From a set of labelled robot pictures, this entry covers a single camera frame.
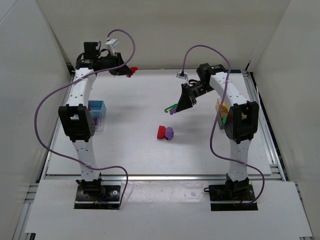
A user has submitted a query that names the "red green rounded lego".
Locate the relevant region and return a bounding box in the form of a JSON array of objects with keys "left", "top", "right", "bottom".
[{"left": 126, "top": 66, "right": 138, "bottom": 78}]

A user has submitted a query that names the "green lego plate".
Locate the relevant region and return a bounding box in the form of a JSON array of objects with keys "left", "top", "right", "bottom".
[{"left": 164, "top": 104, "right": 177, "bottom": 113}]

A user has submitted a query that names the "yellow black striped lego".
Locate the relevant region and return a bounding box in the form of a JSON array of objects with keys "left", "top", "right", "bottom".
[{"left": 221, "top": 103, "right": 228, "bottom": 112}]

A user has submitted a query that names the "purple lego plate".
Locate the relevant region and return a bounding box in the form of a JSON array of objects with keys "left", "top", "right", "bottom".
[{"left": 169, "top": 108, "right": 177, "bottom": 115}]

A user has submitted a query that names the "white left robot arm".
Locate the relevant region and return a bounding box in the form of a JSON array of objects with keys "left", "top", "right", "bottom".
[{"left": 58, "top": 38, "right": 132, "bottom": 196}]

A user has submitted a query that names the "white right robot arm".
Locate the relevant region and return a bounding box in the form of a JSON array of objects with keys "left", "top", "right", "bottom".
[{"left": 175, "top": 63, "right": 259, "bottom": 196}]

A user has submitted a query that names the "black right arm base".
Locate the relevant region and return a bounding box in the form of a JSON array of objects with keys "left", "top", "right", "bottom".
[{"left": 203, "top": 184, "right": 258, "bottom": 212}]

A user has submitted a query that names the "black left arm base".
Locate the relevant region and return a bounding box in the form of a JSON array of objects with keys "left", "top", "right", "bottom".
[{"left": 73, "top": 179, "right": 121, "bottom": 210}]

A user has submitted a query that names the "orange translucent container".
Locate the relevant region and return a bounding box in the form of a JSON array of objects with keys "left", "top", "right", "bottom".
[{"left": 215, "top": 98, "right": 224, "bottom": 112}]

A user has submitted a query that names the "purple half-round lego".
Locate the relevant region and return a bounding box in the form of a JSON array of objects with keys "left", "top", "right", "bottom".
[{"left": 164, "top": 127, "right": 174, "bottom": 141}]

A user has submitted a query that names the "red half-round lego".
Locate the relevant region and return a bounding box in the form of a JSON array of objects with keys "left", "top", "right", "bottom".
[{"left": 157, "top": 125, "right": 166, "bottom": 140}]

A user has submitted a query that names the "blue label sticker right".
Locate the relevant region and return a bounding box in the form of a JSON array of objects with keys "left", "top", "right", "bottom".
[{"left": 230, "top": 69, "right": 242, "bottom": 74}]

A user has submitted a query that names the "grey translucent container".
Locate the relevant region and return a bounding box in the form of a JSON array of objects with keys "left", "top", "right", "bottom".
[{"left": 218, "top": 111, "right": 228, "bottom": 130}]

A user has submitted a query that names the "blue plastic container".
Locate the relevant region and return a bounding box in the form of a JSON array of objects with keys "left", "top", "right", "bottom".
[{"left": 88, "top": 100, "right": 107, "bottom": 118}]

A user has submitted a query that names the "purple lego in container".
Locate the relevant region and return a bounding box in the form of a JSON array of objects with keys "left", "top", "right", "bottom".
[{"left": 93, "top": 118, "right": 99, "bottom": 129}]

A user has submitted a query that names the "clear plastic container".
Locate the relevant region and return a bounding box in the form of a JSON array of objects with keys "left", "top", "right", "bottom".
[{"left": 95, "top": 117, "right": 104, "bottom": 132}]

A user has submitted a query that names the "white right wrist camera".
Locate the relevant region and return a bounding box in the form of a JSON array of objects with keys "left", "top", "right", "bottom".
[{"left": 176, "top": 71, "right": 188, "bottom": 81}]

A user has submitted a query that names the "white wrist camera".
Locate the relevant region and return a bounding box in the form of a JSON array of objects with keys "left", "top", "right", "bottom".
[
  {"left": 105, "top": 38, "right": 119, "bottom": 56},
  {"left": 176, "top": 71, "right": 188, "bottom": 81}
]

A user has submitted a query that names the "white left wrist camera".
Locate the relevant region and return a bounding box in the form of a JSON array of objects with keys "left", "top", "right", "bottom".
[{"left": 105, "top": 38, "right": 119, "bottom": 56}]

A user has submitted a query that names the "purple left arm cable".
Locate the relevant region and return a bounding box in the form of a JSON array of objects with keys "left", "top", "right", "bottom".
[{"left": 34, "top": 29, "right": 137, "bottom": 210}]

